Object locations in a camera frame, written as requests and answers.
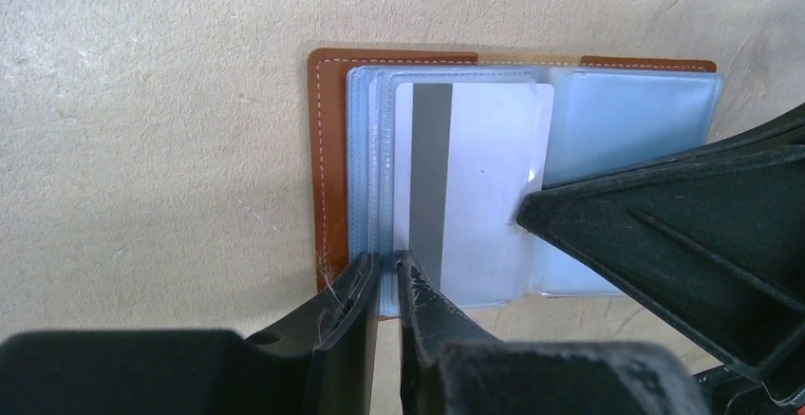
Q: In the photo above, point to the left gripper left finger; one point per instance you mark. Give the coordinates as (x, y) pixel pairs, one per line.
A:
(317, 359)

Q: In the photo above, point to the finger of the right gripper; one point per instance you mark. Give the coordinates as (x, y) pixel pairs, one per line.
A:
(710, 240)

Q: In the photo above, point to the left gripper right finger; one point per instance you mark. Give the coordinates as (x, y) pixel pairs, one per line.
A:
(451, 365)

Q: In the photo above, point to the white card with grey stripe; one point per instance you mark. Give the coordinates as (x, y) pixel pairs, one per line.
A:
(465, 154)

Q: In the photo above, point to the brown leather card holder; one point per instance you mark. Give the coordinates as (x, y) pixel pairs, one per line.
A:
(607, 113)

